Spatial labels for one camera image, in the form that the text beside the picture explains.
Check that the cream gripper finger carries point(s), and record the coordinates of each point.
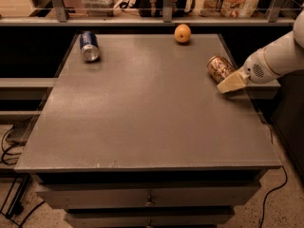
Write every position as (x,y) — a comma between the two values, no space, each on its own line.
(235,81)

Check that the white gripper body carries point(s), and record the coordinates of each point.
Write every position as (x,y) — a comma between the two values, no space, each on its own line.
(256,67)

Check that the orange soda can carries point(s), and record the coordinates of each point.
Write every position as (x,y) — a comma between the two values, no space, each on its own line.
(219,68)

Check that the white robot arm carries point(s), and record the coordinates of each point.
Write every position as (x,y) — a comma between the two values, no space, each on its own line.
(282,56)

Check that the blue pepsi can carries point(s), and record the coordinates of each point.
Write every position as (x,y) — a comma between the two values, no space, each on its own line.
(89,46)

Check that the snack bag on shelf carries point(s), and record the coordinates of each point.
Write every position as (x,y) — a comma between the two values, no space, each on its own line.
(228,8)

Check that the orange fruit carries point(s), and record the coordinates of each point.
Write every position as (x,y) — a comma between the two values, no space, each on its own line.
(182,33)

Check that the grey drawer cabinet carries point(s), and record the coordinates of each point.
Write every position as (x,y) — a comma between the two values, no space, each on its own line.
(143,138)

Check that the black device on shelf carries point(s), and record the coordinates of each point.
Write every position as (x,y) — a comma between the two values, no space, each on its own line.
(154,8)

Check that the grey metal shelf rail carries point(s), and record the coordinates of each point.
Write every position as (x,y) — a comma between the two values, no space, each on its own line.
(127,13)

